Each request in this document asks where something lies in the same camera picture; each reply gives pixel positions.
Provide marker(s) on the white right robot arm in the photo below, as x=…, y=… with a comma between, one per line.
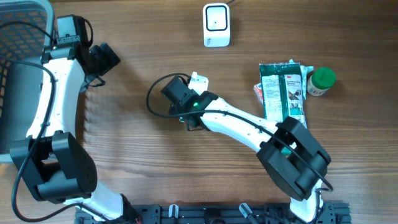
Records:
x=295, y=161

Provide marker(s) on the grey plastic basket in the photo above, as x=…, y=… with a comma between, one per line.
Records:
x=25, y=29

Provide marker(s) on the green lid jar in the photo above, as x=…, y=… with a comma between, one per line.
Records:
x=320, y=81

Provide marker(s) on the teal tissue pack wrapper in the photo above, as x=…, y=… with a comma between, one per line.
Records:
x=305, y=70

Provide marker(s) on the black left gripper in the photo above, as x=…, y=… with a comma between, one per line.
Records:
x=109, y=58

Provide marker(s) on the white barcode scanner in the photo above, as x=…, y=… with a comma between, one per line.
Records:
x=216, y=25

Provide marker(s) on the red tissue packet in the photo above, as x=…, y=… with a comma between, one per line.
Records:
x=258, y=92

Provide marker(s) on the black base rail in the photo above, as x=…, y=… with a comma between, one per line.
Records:
x=269, y=213

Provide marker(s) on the green 3M gloves pack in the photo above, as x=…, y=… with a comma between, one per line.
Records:
x=282, y=91

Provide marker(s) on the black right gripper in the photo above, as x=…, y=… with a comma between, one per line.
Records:
x=176, y=111

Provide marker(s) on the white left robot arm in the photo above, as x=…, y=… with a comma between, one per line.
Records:
x=50, y=161

